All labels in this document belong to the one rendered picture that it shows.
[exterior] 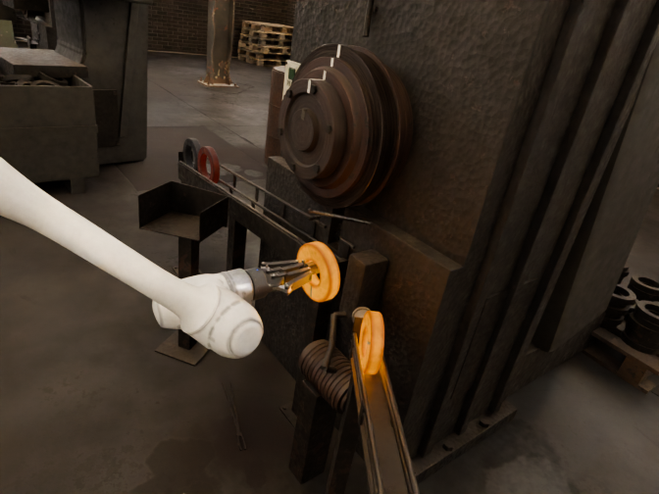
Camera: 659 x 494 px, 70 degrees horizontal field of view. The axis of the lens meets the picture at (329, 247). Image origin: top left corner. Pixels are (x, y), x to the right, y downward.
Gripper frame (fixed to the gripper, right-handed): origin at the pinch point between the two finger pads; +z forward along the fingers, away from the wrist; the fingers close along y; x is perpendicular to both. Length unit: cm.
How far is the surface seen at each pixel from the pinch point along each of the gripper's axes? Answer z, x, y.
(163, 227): -13, -25, -81
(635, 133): 106, 33, 21
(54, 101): -19, -19, -264
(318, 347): 5.9, -31.7, -2.5
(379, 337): 3.0, -8.1, 22.6
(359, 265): 18.0, -6.4, -3.4
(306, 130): 10.9, 27.2, -26.1
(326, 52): 21, 47, -34
